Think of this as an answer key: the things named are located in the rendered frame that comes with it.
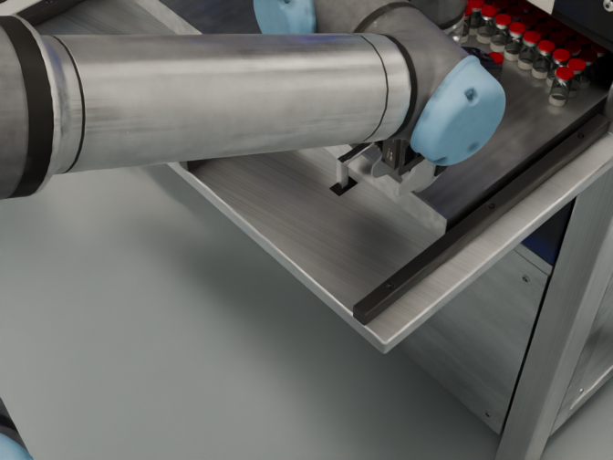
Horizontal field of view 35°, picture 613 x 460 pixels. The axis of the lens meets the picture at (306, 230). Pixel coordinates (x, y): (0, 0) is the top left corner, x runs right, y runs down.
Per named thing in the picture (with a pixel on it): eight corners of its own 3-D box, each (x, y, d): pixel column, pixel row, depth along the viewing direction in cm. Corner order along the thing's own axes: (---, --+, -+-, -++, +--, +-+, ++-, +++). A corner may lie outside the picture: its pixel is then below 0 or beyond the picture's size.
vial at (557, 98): (555, 91, 119) (563, 63, 116) (570, 101, 118) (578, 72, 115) (544, 100, 119) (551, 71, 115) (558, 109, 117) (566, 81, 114)
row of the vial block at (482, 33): (471, 22, 128) (474, -6, 124) (582, 92, 119) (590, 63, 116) (459, 30, 127) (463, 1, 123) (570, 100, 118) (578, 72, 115)
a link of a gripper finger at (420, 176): (381, 213, 105) (386, 152, 98) (420, 184, 107) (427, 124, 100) (402, 229, 103) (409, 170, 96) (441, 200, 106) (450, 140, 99)
